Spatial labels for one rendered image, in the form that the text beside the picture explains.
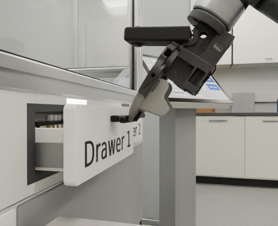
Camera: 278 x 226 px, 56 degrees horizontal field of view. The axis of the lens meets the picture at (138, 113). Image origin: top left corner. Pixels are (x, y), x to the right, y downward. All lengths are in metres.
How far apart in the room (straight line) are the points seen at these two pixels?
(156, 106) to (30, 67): 0.20
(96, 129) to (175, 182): 0.97
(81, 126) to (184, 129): 1.02
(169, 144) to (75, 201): 0.87
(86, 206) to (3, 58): 0.34
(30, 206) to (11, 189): 0.05
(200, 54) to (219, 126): 2.94
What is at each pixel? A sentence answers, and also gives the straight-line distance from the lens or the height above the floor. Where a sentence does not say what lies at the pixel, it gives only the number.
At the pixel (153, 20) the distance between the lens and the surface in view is 2.24.
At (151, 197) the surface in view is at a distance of 2.24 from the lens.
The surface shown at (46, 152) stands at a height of 0.86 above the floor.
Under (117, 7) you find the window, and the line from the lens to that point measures 0.85.
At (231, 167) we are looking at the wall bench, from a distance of 3.45.
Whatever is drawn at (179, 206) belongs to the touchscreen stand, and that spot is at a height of 0.44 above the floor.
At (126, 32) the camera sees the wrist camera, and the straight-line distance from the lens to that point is 0.47.
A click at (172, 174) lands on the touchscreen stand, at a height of 0.60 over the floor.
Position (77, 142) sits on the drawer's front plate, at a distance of 0.36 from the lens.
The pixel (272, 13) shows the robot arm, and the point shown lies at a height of 1.07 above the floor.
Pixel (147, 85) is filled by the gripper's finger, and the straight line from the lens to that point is 0.43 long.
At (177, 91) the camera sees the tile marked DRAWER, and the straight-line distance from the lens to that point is 1.21.
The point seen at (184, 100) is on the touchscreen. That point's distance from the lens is 1.19.
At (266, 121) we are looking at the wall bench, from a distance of 3.44.
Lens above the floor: 0.92
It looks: level
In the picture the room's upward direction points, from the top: straight up
